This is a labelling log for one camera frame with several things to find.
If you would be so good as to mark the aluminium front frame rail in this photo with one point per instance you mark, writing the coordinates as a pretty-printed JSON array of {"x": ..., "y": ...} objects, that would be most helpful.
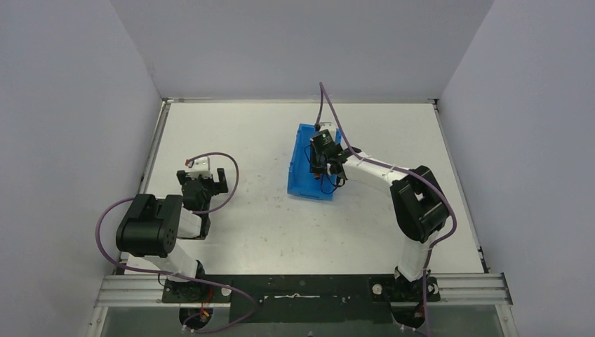
[{"x": 144, "y": 291}]

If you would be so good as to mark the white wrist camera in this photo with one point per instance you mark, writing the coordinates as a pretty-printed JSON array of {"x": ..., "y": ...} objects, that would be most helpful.
[
  {"x": 198, "y": 168},
  {"x": 330, "y": 126}
]

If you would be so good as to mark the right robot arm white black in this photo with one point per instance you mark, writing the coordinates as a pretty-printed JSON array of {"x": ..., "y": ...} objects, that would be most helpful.
[{"x": 416, "y": 196}]

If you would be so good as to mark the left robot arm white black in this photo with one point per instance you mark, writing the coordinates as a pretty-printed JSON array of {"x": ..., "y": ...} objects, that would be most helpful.
[{"x": 152, "y": 227}]

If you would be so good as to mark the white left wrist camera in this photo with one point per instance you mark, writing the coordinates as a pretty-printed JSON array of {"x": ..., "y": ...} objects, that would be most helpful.
[{"x": 198, "y": 168}]

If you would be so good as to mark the blue plastic bin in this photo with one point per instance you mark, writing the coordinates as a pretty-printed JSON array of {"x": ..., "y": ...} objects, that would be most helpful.
[{"x": 301, "y": 182}]

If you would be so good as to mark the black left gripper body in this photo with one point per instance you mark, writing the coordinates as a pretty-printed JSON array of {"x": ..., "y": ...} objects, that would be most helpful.
[{"x": 203, "y": 183}]

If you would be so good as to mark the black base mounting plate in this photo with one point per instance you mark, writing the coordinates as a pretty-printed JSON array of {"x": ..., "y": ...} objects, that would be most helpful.
[{"x": 379, "y": 299}]

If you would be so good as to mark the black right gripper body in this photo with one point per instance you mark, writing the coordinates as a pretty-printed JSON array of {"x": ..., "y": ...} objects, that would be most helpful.
[{"x": 319, "y": 161}]

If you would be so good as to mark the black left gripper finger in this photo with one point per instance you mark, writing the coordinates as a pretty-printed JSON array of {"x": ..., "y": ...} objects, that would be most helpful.
[
  {"x": 182, "y": 176},
  {"x": 221, "y": 185}
]

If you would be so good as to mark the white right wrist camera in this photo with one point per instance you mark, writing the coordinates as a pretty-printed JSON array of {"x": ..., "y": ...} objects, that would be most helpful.
[{"x": 330, "y": 126}]

